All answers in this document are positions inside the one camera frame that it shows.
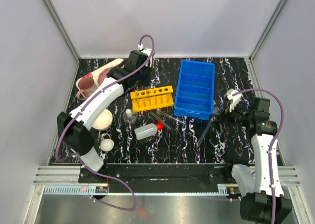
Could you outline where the yellow test tube rack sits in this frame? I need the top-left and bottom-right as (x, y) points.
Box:
(130, 86), (174, 112)

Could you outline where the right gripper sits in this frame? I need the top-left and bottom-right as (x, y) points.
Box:
(209, 98), (253, 133)

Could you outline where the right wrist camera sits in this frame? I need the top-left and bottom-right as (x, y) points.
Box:
(224, 89), (242, 112)

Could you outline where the white wash bottle red cap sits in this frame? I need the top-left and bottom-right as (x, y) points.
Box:
(134, 121), (164, 140)

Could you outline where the strawberry pattern tray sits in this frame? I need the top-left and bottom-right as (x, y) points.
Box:
(76, 58), (125, 90)

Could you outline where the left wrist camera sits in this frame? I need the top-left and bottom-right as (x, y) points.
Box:
(137, 44), (155, 68)

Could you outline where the blue divided plastic bin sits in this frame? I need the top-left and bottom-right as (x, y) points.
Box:
(174, 60), (216, 120)

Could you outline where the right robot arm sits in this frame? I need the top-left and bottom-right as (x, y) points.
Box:
(218, 90), (293, 224)

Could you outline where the pink mug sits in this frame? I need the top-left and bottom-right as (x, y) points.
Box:
(76, 77), (97, 100)

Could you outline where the clear glass stoppered flask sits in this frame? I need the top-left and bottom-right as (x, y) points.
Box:
(123, 109), (138, 124)

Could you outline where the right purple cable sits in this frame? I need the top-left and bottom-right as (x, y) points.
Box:
(209, 88), (285, 224)

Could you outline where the beige ceramic mortar bowl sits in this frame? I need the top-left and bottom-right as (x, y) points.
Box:
(92, 109), (113, 130)

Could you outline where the white round lid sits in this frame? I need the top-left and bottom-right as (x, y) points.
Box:
(100, 138), (115, 152)

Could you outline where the pink polka dot plate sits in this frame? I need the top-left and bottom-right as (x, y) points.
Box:
(97, 67), (111, 85)

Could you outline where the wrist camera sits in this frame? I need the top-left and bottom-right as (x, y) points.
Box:
(224, 89), (242, 112)
(137, 44), (155, 68)

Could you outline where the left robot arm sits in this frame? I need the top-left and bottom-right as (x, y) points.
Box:
(55, 45), (154, 183)

